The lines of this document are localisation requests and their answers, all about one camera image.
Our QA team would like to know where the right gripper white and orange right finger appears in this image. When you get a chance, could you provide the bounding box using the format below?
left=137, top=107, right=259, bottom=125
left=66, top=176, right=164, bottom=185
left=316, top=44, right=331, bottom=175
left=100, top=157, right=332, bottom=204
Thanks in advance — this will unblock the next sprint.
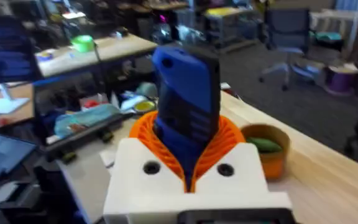
left=190, top=115, right=293, bottom=213

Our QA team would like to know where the right gripper white and orange left finger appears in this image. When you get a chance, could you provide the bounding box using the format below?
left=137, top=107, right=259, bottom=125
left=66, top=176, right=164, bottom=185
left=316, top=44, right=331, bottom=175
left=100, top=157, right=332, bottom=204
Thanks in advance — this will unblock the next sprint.
left=103, top=111, right=191, bottom=218

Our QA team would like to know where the blue electric screwdriver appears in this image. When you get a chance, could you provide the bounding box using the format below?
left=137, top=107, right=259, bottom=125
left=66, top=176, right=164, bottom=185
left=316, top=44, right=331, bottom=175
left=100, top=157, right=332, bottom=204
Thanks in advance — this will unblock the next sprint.
left=151, top=43, right=221, bottom=191

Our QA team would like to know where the orange tub with toys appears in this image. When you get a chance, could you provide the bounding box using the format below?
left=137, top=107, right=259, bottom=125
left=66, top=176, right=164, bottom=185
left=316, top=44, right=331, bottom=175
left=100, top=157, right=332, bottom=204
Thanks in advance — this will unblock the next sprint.
left=240, top=123, right=291, bottom=181

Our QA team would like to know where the yellow tape roll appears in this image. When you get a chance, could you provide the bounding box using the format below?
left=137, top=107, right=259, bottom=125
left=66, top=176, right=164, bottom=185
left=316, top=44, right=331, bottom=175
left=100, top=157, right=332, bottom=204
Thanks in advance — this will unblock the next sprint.
left=133, top=100, right=157, bottom=114

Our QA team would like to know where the black equipment cart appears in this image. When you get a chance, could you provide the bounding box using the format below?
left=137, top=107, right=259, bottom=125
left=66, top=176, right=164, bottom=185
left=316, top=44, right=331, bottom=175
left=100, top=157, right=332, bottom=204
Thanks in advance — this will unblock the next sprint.
left=32, top=55, right=155, bottom=164

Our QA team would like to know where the open laptop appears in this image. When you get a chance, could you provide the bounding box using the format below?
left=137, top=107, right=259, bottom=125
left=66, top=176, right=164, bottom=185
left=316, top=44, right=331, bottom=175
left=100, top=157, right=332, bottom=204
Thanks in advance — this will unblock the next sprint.
left=0, top=130, right=37, bottom=188

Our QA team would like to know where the purple spool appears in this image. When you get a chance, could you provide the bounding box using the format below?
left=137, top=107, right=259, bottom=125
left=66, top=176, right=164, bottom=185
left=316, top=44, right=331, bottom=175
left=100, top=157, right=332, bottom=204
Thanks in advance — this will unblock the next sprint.
left=323, top=63, right=358, bottom=96

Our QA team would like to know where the pale wooden side table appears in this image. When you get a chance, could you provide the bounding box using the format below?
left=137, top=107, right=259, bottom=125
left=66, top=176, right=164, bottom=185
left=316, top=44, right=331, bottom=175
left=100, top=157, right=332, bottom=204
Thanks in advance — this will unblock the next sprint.
left=34, top=33, right=158, bottom=78

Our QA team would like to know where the blue office chair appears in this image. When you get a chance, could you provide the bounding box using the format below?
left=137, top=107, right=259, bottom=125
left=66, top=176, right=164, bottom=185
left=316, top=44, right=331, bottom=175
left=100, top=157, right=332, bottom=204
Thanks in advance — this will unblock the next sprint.
left=258, top=7, right=320, bottom=91

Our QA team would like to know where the green tape roll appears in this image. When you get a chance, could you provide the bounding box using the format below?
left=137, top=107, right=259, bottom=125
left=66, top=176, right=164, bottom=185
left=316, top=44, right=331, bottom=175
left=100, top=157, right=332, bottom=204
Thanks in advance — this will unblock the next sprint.
left=70, top=34, right=96, bottom=53

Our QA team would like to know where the dark computer monitor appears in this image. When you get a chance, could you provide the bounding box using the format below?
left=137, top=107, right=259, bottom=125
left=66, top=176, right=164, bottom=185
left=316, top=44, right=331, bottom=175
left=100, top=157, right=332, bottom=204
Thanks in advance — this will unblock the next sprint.
left=0, top=14, right=40, bottom=85

